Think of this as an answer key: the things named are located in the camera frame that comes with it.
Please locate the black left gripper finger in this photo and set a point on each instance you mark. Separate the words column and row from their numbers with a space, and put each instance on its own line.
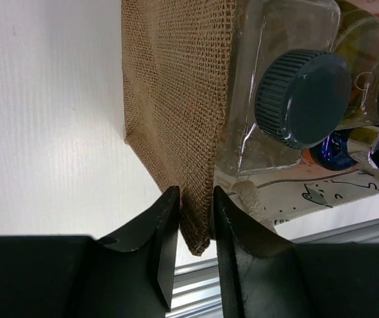
column 127, row 273

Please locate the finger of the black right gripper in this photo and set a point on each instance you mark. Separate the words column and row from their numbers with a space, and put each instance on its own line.
column 262, row 274

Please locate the orange bottle dark blue top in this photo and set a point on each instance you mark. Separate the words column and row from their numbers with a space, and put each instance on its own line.
column 332, row 153

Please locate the yellow bottle red cap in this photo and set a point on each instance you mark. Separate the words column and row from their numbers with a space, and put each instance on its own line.
column 358, row 43

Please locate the clear bottle grey cap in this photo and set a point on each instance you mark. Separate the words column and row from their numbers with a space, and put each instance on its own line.
column 288, row 90

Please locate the burlap canvas tote bag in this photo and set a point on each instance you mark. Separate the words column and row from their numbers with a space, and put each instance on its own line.
column 176, row 66

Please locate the aluminium rail frame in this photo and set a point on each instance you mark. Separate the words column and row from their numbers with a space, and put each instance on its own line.
column 197, row 292

